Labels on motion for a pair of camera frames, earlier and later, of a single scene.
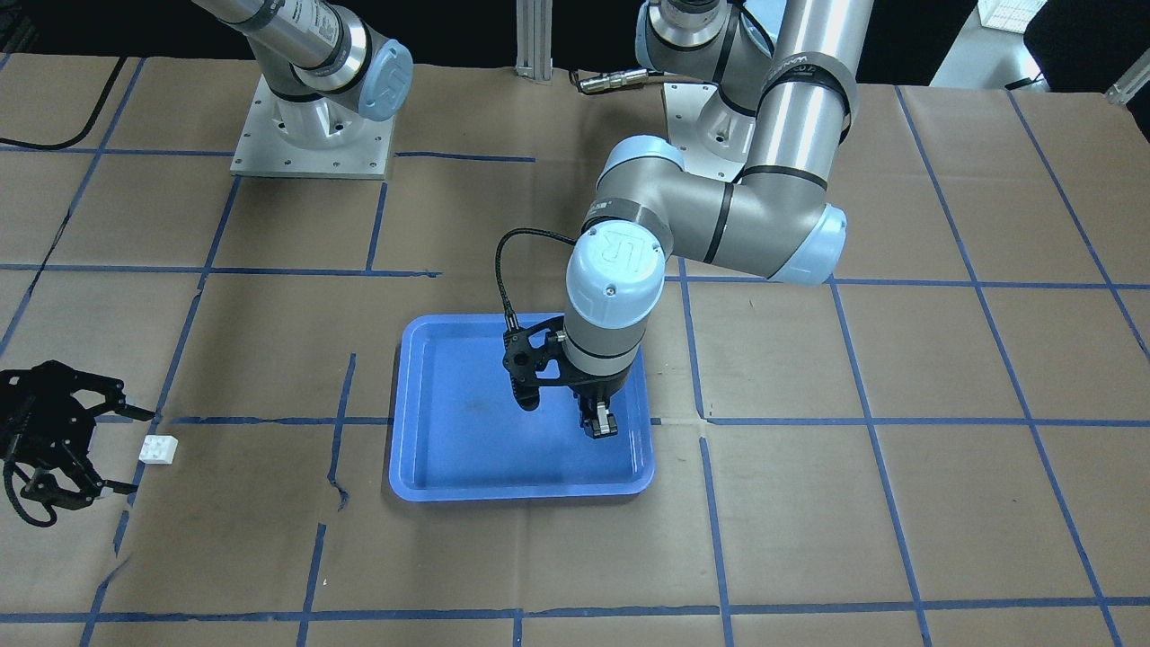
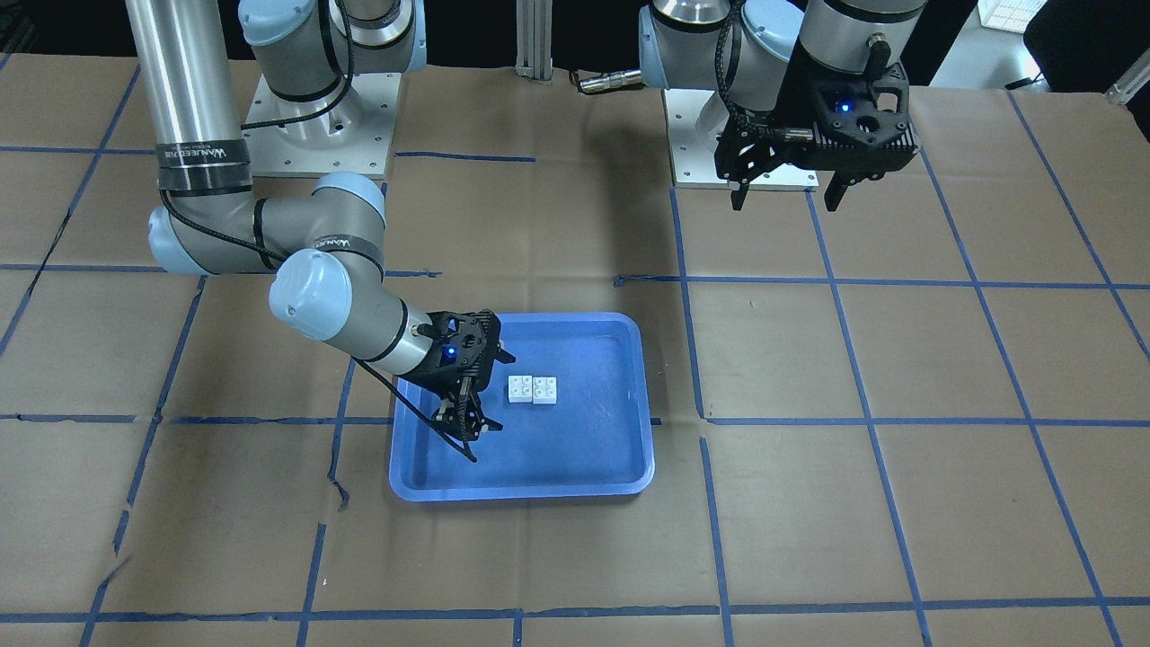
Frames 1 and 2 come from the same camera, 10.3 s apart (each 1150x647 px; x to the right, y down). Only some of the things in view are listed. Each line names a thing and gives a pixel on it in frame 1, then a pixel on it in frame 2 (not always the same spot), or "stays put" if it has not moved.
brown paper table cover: [948, 445] stays put
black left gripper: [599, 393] → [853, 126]
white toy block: [158, 449] → [519, 388]
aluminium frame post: [535, 39] stays put
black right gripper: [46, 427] → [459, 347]
